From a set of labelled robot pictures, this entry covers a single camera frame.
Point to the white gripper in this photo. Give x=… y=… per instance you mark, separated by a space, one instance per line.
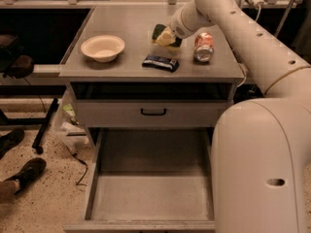
x=178 y=27

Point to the green yellow sponge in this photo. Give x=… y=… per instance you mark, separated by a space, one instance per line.
x=164 y=37

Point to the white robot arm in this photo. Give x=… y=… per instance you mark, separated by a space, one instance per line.
x=260 y=147

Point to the grey drawer cabinet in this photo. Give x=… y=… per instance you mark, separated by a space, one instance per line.
x=125 y=79

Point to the closed grey top drawer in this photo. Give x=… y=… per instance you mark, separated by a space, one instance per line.
x=126 y=114

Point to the open grey middle drawer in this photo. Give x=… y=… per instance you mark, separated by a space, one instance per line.
x=149 y=181

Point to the blue snack bar wrapper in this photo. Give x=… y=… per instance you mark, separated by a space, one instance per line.
x=161 y=63

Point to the orange soda can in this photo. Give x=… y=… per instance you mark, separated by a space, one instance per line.
x=203 y=47

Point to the white paper bowl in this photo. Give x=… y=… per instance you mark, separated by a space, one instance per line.
x=103 y=48

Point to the clear plastic bag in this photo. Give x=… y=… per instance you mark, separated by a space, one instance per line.
x=66 y=126

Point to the metal pole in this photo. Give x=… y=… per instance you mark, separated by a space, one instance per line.
x=288 y=7

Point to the black stand leg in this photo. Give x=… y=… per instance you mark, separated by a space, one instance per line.
x=44 y=126

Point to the black shoe near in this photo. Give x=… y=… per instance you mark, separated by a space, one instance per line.
x=29 y=173

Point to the black shoe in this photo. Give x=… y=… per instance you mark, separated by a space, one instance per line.
x=29 y=173
x=10 y=141

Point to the black shoe far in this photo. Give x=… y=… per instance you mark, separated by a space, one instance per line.
x=10 y=141

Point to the black drawer handle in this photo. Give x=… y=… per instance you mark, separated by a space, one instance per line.
x=153 y=112

